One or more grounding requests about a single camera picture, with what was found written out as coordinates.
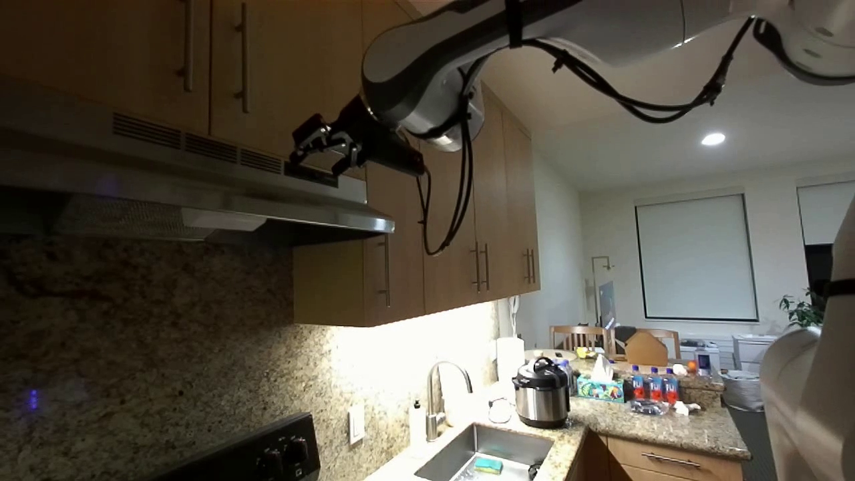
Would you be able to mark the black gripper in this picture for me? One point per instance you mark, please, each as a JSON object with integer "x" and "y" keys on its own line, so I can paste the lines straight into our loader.
{"x": 369, "y": 134}

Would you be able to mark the round recessed ceiling light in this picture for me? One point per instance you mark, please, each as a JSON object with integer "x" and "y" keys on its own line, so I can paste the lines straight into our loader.
{"x": 711, "y": 141}

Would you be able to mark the stainless steel range hood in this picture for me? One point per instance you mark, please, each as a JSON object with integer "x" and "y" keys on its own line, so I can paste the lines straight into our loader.
{"x": 178, "y": 178}

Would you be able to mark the metal kitchen faucet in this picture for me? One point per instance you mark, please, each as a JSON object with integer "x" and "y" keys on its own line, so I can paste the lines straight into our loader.
{"x": 433, "y": 403}

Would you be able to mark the white paper towel roll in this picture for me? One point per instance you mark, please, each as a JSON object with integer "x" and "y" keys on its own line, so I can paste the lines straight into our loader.
{"x": 508, "y": 361}

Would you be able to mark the white soap bottle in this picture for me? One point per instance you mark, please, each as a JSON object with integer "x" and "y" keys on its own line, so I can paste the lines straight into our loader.
{"x": 417, "y": 428}

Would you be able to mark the round glass lid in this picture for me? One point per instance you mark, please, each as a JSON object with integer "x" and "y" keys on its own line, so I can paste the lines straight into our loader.
{"x": 500, "y": 412}

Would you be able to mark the black electric stove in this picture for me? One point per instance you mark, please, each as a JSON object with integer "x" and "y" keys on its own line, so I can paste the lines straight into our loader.
{"x": 257, "y": 457}

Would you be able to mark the wooden slat dining chair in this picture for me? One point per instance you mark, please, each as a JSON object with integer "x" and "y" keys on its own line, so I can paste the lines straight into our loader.
{"x": 584, "y": 339}

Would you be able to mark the stainless pressure cooker black lid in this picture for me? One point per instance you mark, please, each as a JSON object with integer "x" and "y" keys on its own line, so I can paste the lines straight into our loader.
{"x": 542, "y": 403}

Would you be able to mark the stainless steel sink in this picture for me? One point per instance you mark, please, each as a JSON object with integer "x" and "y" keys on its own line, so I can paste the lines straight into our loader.
{"x": 483, "y": 444}

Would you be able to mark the teal sponge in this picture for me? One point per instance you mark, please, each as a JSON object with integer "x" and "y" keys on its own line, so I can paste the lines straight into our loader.
{"x": 488, "y": 463}

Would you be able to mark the teal tissue box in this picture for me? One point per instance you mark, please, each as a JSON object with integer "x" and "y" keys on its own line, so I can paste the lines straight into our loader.
{"x": 599, "y": 388}

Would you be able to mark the wooden round back chair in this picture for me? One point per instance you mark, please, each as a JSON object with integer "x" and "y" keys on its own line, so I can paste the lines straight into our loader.
{"x": 648, "y": 348}

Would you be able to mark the large white window blind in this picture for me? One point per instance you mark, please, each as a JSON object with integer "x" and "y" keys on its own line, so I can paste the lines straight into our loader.
{"x": 697, "y": 258}

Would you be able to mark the red drink bottle blue cap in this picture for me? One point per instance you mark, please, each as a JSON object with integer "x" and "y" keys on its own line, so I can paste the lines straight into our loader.
{"x": 638, "y": 385}
{"x": 673, "y": 388}
{"x": 656, "y": 385}

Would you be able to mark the brown wicker basket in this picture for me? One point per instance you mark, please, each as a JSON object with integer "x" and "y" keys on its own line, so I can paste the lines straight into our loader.
{"x": 705, "y": 391}

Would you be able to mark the wooden base cabinet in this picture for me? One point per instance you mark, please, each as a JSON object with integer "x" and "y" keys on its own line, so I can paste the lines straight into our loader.
{"x": 668, "y": 460}

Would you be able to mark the white storage bin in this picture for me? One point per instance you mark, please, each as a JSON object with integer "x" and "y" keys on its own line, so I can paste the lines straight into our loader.
{"x": 758, "y": 348}

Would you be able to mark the green potted plant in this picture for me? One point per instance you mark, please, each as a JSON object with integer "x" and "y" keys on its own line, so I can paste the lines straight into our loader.
{"x": 803, "y": 311}

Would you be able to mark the small white window blind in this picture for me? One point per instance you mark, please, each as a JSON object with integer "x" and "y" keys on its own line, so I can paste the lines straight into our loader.
{"x": 830, "y": 212}

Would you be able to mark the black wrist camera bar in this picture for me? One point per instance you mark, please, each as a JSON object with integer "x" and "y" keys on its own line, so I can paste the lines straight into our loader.
{"x": 407, "y": 160}

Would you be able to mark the tall wooden wall cabinet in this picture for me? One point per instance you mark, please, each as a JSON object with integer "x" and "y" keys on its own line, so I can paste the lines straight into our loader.
{"x": 444, "y": 232}

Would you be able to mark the short wooden wall cabinet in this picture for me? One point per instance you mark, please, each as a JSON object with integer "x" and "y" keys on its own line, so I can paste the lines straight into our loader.
{"x": 109, "y": 55}

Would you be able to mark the white wall outlet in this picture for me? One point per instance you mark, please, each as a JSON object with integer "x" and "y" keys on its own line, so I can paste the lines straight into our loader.
{"x": 357, "y": 425}

